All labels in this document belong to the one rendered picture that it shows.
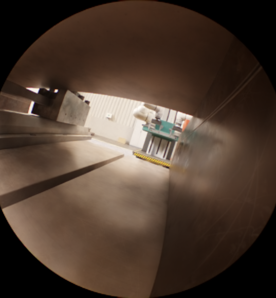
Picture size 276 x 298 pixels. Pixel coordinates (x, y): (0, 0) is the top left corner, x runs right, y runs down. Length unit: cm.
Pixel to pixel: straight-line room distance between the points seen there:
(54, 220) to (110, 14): 38
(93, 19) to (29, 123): 58
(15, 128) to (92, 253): 60
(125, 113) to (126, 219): 725
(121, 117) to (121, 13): 722
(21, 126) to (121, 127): 683
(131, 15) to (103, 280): 39
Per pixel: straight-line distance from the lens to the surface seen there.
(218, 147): 15
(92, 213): 25
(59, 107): 73
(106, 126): 741
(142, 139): 659
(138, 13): 22
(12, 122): 63
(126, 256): 20
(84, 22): 27
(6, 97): 168
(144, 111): 153
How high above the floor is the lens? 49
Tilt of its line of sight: 5 degrees down
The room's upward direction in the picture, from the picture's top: 18 degrees clockwise
